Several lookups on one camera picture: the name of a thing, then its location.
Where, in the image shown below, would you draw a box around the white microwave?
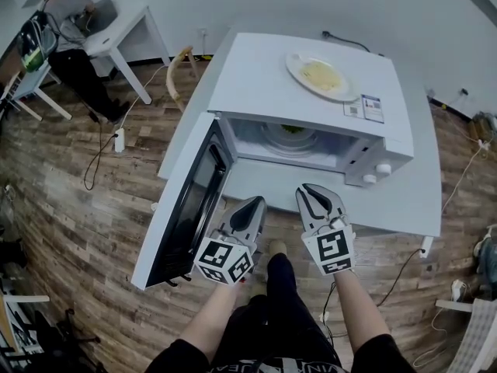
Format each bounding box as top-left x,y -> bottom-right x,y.
130,32 -> 415,291

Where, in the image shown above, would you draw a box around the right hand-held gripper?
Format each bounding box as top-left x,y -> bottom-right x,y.
295,183 -> 357,277

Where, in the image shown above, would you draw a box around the long black floor cable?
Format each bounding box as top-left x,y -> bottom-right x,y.
82,106 -> 119,192

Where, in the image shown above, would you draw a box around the person's right forearm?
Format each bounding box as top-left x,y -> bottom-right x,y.
332,268 -> 391,356

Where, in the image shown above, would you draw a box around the blue white label sticker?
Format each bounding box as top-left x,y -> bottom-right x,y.
360,94 -> 386,124

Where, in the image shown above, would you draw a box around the person's black shirt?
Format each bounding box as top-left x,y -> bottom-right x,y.
144,333 -> 417,373

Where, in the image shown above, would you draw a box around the glass microwave turntable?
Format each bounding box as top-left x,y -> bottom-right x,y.
259,124 -> 318,159

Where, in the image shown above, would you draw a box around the person's left forearm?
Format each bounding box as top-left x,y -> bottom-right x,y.
178,281 -> 245,361

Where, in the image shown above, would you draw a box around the blue cloth bundle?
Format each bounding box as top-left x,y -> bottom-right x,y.
473,225 -> 497,287

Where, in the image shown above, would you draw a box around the white shelf rack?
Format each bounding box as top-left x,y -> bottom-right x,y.
0,292 -> 51,361

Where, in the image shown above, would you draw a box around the yellow noodle food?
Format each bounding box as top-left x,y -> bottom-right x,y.
298,61 -> 346,93

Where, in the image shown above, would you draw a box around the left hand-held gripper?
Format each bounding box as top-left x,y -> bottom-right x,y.
193,195 -> 269,285

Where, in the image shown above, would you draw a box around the white charger block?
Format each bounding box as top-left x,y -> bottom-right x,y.
450,279 -> 467,303

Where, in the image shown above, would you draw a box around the small white side table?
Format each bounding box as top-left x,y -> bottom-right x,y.
10,62 -> 74,123

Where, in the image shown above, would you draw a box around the grey open box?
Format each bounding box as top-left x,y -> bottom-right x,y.
72,0 -> 119,39

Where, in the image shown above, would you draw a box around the white plate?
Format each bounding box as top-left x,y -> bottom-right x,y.
285,51 -> 360,103

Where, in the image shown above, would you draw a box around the black microwave power cable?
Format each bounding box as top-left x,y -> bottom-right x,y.
321,30 -> 372,53

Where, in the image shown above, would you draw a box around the black cable with plug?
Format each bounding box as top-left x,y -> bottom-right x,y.
377,247 -> 427,307

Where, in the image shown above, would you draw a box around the white desk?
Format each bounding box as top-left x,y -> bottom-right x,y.
82,5 -> 172,106

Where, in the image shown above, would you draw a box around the black equipment pile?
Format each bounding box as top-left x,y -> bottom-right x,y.
23,308 -> 103,373

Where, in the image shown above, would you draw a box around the person's black trousers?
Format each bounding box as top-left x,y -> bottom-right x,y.
211,252 -> 339,369

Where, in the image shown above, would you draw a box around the thin black hanging cable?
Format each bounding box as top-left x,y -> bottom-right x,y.
320,281 -> 339,340

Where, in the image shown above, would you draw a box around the thin white floor cable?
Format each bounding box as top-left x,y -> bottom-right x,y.
123,63 -> 172,131

